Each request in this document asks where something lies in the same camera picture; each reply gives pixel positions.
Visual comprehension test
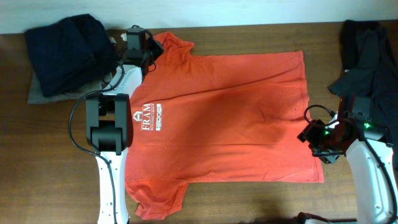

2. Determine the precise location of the black garment pile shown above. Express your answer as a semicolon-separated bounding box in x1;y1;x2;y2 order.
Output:
328;20;397;171

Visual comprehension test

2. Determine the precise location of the folded grey garment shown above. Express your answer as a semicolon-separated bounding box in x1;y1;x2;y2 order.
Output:
27;37;114;105

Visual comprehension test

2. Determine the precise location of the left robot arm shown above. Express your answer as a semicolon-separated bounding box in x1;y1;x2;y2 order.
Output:
85;26;164;223

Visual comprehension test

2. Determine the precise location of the right black cable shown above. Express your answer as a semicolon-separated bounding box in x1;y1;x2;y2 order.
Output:
303;104;398;224

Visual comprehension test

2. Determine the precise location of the red printed t-shirt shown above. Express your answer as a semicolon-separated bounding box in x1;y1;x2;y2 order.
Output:
125;32;324;220

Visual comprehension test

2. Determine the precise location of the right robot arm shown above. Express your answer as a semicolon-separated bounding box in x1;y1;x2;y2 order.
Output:
297;95;397;223

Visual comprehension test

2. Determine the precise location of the folded navy garment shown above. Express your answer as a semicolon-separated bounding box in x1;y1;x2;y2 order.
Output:
24;14;118;97

